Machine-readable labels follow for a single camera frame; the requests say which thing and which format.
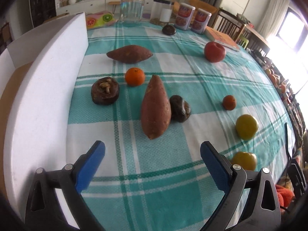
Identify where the red labelled can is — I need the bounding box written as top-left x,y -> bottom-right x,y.
174,3 -> 195,30
191,8 -> 211,34

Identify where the small reddish orange fruit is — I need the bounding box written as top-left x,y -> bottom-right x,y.
222,95 -> 236,110

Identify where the yellow green apple lower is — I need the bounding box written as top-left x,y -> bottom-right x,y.
230,152 -> 257,171

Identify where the orange book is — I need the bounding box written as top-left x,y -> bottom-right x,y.
205,26 -> 240,52

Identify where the red apple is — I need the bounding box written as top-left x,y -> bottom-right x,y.
204,42 -> 226,63

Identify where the white tv cabinet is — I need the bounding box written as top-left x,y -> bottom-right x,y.
55,0 -> 169,17

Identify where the orange cushion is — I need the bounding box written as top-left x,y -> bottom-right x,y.
189,0 -> 218,17

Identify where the small dark fruit far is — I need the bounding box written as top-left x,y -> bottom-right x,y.
162,24 -> 177,36

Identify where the teal plaid tablecloth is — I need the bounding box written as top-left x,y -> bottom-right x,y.
67,23 -> 291,230

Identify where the wooden chair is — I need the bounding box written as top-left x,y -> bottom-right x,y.
213,8 -> 246,42

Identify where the clear glass jar gold lid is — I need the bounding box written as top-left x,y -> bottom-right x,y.
119,0 -> 145,23

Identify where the colourful fruit print bag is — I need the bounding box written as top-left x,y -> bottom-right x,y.
86,11 -> 117,30

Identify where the right red labelled can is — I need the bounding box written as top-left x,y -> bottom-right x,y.
191,8 -> 211,34

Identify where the white foam board box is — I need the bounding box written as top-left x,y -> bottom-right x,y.
1,13 -> 88,218

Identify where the sweet potato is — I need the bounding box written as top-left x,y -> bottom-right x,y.
106,45 -> 153,64
141,74 -> 171,140

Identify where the yellow green apple upper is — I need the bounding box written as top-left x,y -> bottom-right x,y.
235,114 -> 258,140

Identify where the clear plastic canister dark lid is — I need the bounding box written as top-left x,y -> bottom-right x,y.
150,0 -> 174,27

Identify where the dark brown glossy fruit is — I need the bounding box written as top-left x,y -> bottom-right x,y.
169,95 -> 191,123

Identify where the dark brown mushroom left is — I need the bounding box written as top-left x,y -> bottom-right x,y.
91,77 -> 120,105

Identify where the orange tangerine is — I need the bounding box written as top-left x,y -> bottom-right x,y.
125,67 -> 146,87

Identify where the yellow green apple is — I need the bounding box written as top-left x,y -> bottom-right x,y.
230,152 -> 257,171
235,114 -> 258,140

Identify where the left red labelled can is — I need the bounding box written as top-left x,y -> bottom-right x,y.
174,3 -> 195,30

